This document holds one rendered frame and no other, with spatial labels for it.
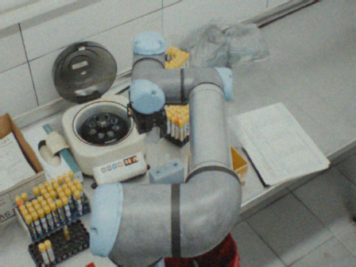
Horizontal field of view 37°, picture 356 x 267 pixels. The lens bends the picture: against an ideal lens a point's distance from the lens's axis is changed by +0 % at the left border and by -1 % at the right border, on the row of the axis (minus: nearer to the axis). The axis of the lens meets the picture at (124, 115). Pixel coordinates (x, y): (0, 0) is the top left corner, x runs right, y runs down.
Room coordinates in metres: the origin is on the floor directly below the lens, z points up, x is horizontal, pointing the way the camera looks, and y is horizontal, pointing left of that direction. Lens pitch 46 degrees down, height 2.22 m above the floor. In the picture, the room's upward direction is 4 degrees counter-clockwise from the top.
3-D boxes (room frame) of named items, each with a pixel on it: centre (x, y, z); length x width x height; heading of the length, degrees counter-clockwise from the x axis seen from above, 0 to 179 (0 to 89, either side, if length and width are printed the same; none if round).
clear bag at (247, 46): (1.59, -0.48, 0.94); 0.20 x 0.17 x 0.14; 93
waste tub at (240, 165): (0.99, -0.27, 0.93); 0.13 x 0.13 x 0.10; 27
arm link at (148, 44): (0.95, -0.07, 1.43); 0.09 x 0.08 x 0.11; 173
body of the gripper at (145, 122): (0.95, -0.06, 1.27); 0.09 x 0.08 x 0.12; 113
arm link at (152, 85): (0.85, -0.07, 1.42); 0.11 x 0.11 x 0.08; 83
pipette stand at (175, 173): (0.97, -0.11, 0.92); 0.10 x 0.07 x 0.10; 113
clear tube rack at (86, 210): (0.90, 0.23, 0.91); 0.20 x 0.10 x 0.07; 118
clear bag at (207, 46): (1.54, -0.31, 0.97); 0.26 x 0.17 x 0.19; 132
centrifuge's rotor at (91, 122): (1.16, 0.07, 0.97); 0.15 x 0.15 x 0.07
